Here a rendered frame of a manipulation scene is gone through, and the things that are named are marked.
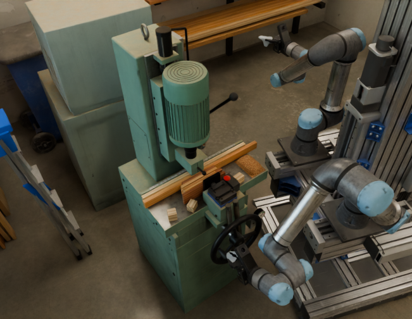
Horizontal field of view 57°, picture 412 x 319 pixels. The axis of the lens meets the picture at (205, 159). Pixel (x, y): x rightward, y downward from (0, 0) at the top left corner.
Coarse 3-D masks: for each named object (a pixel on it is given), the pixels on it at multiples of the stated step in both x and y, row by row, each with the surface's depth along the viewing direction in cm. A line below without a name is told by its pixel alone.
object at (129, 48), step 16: (128, 32) 161; (128, 48) 151; (144, 48) 151; (128, 64) 154; (144, 64) 150; (128, 80) 163; (144, 80) 154; (128, 96) 172; (144, 96) 159; (128, 112) 183; (144, 112) 164; (144, 128) 174; (144, 144) 184; (144, 160) 196; (160, 160) 188; (176, 160) 195; (160, 176) 195
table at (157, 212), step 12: (228, 168) 188; (240, 168) 188; (252, 180) 184; (180, 192) 178; (156, 204) 173; (168, 204) 173; (180, 204) 173; (204, 204) 172; (156, 216) 168; (180, 216) 168; (192, 216) 170; (168, 228) 164; (180, 228) 170
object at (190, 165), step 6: (180, 150) 174; (180, 156) 172; (198, 156) 171; (180, 162) 176; (186, 162) 170; (192, 162) 168; (198, 162) 169; (186, 168) 173; (192, 168) 169; (192, 174) 171
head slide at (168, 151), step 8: (152, 80) 153; (160, 80) 152; (152, 88) 156; (160, 88) 149; (160, 96) 152; (160, 104) 156; (160, 112) 160; (160, 120) 164; (160, 128) 168; (160, 136) 173; (168, 136) 168; (160, 144) 177; (168, 144) 171; (168, 152) 174; (168, 160) 178
